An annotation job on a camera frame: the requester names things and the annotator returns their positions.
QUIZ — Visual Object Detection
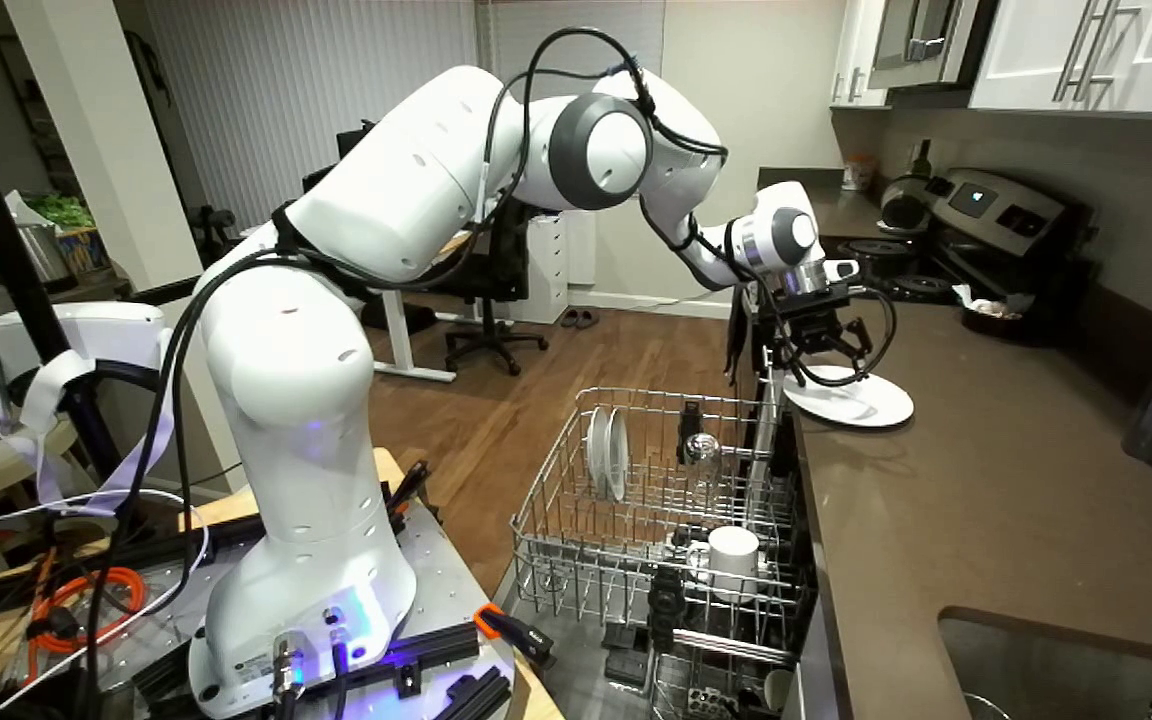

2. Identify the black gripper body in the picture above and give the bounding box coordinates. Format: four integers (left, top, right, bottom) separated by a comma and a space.
772, 259, 873, 366

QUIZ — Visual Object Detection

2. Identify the white round plate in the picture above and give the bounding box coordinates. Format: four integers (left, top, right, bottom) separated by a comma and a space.
785, 365, 917, 426

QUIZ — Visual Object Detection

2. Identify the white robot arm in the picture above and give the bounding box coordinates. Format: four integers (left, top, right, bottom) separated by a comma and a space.
189, 63, 842, 717

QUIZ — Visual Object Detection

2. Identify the white plate in rack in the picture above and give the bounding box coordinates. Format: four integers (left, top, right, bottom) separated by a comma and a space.
585, 408, 628, 501

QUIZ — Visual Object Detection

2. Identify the black stove top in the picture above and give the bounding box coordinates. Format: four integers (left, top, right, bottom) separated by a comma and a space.
833, 230, 1002, 303

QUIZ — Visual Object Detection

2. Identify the white mug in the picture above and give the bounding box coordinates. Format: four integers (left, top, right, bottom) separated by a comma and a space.
709, 523, 759, 600

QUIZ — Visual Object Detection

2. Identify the black office chair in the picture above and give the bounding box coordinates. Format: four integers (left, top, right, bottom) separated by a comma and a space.
434, 199, 549, 377

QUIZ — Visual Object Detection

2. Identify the stainless kitchen sink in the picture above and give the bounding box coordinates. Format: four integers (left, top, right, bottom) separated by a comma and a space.
940, 611, 1152, 720

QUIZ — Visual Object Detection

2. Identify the white upper cabinet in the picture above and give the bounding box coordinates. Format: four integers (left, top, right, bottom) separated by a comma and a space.
972, 0, 1152, 116

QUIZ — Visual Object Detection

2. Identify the wire dishwasher rack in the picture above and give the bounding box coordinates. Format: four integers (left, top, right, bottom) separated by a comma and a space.
509, 385, 814, 664

